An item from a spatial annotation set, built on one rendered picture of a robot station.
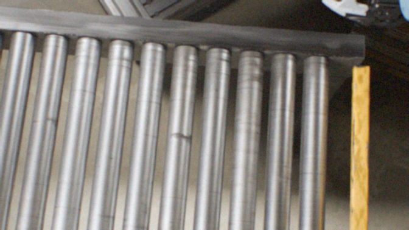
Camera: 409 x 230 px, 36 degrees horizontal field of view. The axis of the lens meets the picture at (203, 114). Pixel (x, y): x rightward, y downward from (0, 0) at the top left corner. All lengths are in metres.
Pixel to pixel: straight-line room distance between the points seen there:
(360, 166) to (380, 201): 0.87
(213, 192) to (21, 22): 0.50
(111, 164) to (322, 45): 0.47
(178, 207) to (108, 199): 0.13
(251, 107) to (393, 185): 0.95
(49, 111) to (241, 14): 1.07
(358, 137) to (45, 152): 0.59
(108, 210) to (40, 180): 0.14
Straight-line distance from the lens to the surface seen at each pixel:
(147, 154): 1.20
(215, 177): 1.19
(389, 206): 2.08
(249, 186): 1.19
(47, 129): 1.24
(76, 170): 1.21
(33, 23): 1.31
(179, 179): 1.19
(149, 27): 1.28
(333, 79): 1.41
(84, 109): 1.24
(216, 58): 1.25
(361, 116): 1.24
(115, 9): 1.93
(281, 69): 1.25
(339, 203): 2.04
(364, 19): 1.36
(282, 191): 1.20
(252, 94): 1.23
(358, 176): 1.21
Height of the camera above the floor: 1.97
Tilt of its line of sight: 75 degrees down
